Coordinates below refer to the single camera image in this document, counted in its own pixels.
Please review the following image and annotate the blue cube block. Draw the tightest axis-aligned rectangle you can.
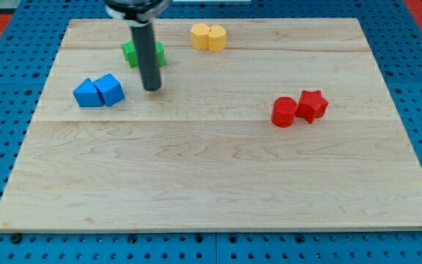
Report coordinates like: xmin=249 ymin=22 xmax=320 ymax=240
xmin=93 ymin=73 xmax=125 ymax=107

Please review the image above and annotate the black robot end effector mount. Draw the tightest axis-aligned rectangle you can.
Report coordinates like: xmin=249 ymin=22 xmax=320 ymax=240
xmin=104 ymin=0 xmax=170 ymax=22

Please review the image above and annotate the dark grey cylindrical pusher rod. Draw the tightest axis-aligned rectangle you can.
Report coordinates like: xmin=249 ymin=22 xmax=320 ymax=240
xmin=130 ymin=22 xmax=162 ymax=92

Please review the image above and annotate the blue triangle block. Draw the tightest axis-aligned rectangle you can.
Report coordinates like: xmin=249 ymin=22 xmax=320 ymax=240
xmin=73 ymin=78 xmax=103 ymax=107

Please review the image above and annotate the green block left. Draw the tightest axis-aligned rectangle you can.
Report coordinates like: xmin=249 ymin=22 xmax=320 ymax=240
xmin=122 ymin=40 xmax=138 ymax=68

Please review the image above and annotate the wooden board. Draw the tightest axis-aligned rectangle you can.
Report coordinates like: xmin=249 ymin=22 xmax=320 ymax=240
xmin=0 ymin=18 xmax=422 ymax=234

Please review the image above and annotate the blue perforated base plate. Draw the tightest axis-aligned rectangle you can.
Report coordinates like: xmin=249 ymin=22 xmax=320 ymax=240
xmin=0 ymin=0 xmax=422 ymax=263

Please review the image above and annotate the red cylinder block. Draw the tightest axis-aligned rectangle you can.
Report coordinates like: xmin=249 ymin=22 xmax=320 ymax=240
xmin=270 ymin=97 xmax=297 ymax=128

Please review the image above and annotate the yellow hexagon block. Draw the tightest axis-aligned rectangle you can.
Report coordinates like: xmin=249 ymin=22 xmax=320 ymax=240
xmin=208 ymin=24 xmax=227 ymax=51

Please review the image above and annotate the yellow heart block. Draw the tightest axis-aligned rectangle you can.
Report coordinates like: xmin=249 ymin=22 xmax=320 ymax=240
xmin=190 ymin=23 xmax=210 ymax=50

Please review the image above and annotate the green block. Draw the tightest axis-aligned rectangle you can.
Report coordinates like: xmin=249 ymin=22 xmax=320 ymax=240
xmin=155 ymin=42 xmax=166 ymax=67
xmin=122 ymin=40 xmax=138 ymax=68

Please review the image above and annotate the red star block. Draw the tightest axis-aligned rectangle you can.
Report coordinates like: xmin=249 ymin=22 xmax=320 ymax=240
xmin=295 ymin=90 xmax=328 ymax=124

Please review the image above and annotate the green block right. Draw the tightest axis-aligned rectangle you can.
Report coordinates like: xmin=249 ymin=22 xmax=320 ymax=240
xmin=155 ymin=42 xmax=166 ymax=67

